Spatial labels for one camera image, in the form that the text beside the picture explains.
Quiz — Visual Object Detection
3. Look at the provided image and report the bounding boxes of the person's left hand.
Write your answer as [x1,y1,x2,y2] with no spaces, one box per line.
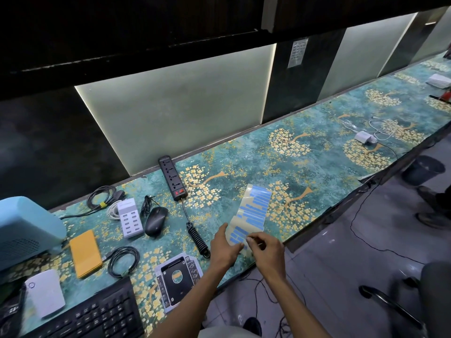
[209,223,245,275]

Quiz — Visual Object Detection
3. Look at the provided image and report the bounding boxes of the person's right hand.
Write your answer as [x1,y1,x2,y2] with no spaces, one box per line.
[246,232,286,283]

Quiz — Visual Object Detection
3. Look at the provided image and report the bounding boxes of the blue label sticker sheet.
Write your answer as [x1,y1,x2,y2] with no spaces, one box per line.
[225,184,273,251]

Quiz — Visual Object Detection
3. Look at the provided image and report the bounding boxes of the person's right forearm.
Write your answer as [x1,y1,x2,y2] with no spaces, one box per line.
[262,274,332,338]

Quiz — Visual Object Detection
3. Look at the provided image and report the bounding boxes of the person's left forearm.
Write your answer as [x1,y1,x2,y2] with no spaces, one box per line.
[150,267,231,338]

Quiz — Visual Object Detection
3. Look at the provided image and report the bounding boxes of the drive caddy in clear packaging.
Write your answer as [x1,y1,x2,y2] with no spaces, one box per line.
[154,252,204,314]

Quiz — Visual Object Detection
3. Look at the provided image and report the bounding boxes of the person's black shoe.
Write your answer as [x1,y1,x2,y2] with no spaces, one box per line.
[242,317,263,337]

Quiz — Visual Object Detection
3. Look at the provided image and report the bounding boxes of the person's light clothing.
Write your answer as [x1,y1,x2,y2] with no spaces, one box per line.
[197,325,259,338]

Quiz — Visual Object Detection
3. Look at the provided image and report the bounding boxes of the black computer mouse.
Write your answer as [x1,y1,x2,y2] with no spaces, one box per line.
[144,206,169,238]

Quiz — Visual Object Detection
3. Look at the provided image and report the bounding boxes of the black power strip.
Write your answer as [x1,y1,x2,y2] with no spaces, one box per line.
[158,155,189,202]

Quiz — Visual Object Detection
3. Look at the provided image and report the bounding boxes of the teal floral table cover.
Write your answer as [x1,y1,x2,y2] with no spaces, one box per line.
[0,53,451,338]

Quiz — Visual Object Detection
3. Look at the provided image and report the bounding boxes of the white multi-port USB charger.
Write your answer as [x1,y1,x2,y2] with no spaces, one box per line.
[117,198,144,238]

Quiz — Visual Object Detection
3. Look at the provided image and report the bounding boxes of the yellow power bank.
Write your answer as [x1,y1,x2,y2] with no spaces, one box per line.
[69,229,104,279]

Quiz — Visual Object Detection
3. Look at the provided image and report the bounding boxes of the white power adapter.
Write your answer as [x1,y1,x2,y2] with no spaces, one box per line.
[354,131,378,145]

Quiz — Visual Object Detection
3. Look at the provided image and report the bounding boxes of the black keyboard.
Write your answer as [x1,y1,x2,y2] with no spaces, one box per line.
[20,277,145,338]

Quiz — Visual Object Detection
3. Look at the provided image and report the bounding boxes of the black waste bin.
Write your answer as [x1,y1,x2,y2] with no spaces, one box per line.
[401,155,446,187]

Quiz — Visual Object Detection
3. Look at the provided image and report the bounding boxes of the black office chair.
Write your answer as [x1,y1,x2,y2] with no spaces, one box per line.
[358,261,451,338]

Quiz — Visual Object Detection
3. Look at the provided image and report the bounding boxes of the white portable drive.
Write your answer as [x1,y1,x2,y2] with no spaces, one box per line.
[24,269,66,319]

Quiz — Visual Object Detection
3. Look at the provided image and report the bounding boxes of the white paper notice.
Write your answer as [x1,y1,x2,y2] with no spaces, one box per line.
[287,37,309,69]

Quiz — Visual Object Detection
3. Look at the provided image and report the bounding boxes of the light blue device box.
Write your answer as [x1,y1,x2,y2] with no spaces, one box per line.
[0,196,68,272]

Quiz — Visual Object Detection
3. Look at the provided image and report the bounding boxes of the black handset device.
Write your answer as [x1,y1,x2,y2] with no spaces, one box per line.
[0,283,27,338]

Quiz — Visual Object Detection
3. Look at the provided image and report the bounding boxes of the white flat box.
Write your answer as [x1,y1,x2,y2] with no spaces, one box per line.
[425,73,451,90]

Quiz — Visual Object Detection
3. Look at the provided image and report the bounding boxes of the black coiled power strip cable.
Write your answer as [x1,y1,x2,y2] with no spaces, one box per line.
[180,198,211,259]

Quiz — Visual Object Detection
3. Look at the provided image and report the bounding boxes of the small black cable bundle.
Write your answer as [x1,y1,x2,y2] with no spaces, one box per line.
[140,195,160,218]

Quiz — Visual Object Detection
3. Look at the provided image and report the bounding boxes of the black floor cable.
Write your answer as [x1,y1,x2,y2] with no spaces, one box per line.
[350,179,425,266]

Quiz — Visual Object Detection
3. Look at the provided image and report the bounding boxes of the black looped cable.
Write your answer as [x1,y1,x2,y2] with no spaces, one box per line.
[102,246,141,279]

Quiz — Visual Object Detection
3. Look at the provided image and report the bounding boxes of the white coiled cable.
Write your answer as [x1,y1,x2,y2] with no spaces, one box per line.
[106,200,122,221]

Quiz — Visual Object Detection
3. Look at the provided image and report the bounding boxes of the black cable with yellow tie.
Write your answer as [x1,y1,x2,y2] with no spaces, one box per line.
[59,185,126,221]

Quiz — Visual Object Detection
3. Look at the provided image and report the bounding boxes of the tangled white cables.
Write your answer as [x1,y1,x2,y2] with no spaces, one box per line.
[338,115,406,142]

